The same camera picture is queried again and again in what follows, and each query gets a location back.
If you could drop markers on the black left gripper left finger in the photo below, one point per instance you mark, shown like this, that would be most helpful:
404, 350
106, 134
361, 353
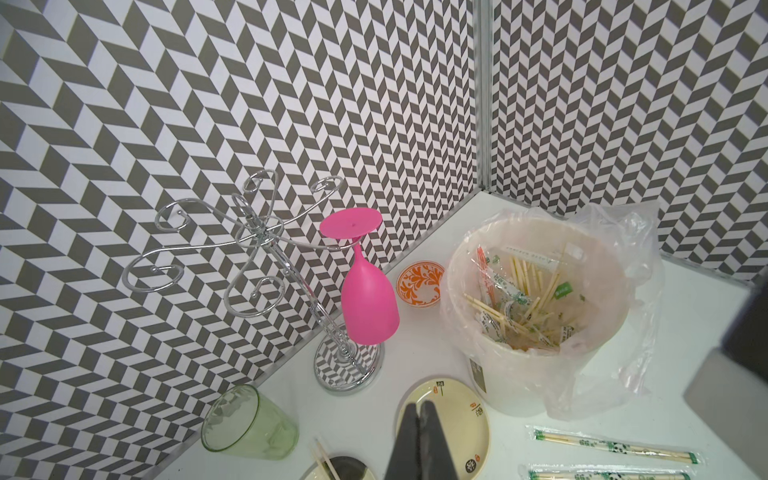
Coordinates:
404, 462

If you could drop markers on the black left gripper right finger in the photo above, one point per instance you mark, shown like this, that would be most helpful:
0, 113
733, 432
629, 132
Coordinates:
435, 460

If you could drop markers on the chopsticks pair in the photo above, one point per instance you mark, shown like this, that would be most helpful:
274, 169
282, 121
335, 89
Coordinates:
323, 460
597, 472
614, 446

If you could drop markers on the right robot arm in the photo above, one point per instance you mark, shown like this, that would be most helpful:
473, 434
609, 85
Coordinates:
729, 390

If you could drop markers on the cream plate back right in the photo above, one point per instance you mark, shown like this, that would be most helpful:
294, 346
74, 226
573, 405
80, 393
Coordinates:
463, 420

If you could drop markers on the pink plastic goblet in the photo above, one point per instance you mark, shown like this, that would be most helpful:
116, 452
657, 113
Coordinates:
368, 300

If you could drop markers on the green translucent cup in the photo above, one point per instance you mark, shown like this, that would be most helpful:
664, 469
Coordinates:
245, 423

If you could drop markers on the orange patterned white bowl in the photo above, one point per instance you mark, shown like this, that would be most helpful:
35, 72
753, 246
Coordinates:
418, 285

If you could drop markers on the metal cup rack stand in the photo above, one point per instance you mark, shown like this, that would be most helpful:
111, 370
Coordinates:
341, 366

